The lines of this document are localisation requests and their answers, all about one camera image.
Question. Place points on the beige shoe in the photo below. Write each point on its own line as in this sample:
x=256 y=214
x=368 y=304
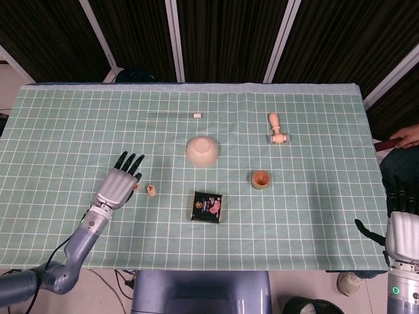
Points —
x=348 y=283

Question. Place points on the dark ribbed partition panel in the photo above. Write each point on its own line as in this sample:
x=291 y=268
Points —
x=49 y=32
x=229 y=32
x=137 y=32
x=343 y=32

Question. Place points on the black waste bin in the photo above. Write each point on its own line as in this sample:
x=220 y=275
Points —
x=311 y=307

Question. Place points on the green grid-patterned table mat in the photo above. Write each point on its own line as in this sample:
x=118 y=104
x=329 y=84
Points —
x=294 y=212

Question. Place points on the black snack packet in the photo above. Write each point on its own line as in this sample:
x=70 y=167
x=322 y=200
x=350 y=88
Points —
x=206 y=206

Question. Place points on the white partition frame post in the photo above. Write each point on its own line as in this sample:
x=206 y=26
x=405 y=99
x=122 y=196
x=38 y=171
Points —
x=284 y=32
x=174 y=32
x=393 y=78
x=97 y=32
x=14 y=65

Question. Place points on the black bag behind table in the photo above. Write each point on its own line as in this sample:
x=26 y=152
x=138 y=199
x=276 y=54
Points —
x=135 y=76

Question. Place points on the bystander's bare hand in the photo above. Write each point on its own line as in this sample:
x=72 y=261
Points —
x=409 y=137

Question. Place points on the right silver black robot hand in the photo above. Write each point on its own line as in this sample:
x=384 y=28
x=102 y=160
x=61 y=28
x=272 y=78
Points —
x=404 y=235

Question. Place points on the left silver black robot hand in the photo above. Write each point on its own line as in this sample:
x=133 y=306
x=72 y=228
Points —
x=116 y=188

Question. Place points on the dark red object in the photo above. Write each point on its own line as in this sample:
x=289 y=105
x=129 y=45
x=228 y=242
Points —
x=386 y=145

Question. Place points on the glass tube with white stopper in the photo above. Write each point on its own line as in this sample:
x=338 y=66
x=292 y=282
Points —
x=196 y=115

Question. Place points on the bystander's dark trousers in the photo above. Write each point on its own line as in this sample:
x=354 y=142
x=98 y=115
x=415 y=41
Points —
x=402 y=167

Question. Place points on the upturned beige bowl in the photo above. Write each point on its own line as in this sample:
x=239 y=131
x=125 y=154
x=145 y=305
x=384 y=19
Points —
x=202 y=152

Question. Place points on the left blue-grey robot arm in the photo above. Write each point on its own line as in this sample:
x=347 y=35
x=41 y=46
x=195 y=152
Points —
x=78 y=238

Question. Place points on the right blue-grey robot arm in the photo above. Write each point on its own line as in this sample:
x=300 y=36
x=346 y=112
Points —
x=404 y=291

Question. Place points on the green and orange cup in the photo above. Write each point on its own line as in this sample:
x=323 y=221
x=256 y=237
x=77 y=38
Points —
x=261 y=179

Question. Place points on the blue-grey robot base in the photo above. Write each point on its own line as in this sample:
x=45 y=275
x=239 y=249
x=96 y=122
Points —
x=201 y=292

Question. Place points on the wooden toy hammer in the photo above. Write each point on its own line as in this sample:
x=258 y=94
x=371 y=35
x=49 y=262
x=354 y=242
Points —
x=277 y=137

